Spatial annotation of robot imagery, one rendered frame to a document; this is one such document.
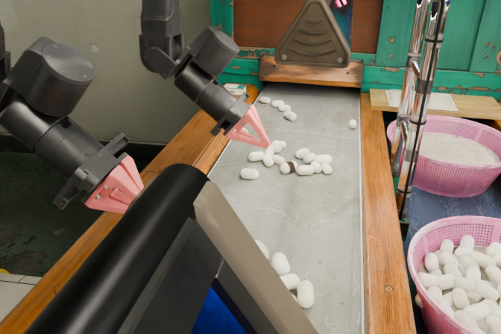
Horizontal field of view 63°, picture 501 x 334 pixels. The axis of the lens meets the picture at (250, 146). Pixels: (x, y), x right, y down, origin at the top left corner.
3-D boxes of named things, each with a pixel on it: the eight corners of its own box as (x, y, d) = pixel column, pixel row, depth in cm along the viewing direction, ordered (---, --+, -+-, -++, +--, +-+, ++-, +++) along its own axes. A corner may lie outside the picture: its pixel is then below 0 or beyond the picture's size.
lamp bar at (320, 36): (273, 65, 44) (275, -6, 41) (319, -2, 98) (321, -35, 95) (349, 69, 42) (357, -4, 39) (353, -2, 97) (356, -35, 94)
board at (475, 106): (370, 109, 108) (371, 106, 107) (369, 92, 121) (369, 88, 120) (508, 121, 101) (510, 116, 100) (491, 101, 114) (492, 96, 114)
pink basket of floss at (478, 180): (453, 221, 80) (464, 178, 75) (358, 162, 100) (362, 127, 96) (531, 185, 91) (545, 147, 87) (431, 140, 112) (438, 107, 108)
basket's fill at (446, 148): (394, 190, 88) (399, 167, 85) (388, 145, 108) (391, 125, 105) (510, 203, 83) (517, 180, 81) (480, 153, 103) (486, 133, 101)
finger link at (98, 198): (183, 182, 53) (126, 134, 52) (159, 213, 47) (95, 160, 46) (156, 210, 56) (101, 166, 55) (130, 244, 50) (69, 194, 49)
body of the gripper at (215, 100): (252, 96, 78) (223, 70, 78) (238, 115, 69) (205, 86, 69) (232, 119, 81) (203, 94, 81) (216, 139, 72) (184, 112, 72)
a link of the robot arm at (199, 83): (176, 77, 78) (165, 83, 73) (197, 49, 75) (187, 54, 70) (204, 101, 78) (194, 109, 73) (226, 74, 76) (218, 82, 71)
